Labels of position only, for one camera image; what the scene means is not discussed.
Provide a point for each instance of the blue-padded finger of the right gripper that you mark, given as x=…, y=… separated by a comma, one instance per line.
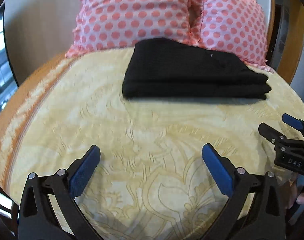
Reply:
x=297, y=124
x=269, y=133

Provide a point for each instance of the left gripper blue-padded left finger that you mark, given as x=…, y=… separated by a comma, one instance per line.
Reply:
x=37, y=219

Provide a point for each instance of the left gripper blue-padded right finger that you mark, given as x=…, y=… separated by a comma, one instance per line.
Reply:
x=254, y=209

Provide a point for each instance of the black pants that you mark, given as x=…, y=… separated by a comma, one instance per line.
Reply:
x=163, y=68

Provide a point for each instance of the person's right hand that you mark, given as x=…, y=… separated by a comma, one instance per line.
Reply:
x=290, y=192

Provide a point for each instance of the yellow patterned bedspread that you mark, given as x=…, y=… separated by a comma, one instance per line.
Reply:
x=151, y=182

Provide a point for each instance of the black television screen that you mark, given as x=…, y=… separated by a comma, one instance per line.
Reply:
x=8, y=81

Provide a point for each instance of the large pink polka-dot pillow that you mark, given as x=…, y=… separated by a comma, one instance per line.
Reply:
x=107, y=24

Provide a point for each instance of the wooden door frame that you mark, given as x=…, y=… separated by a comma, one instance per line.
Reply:
x=285, y=35

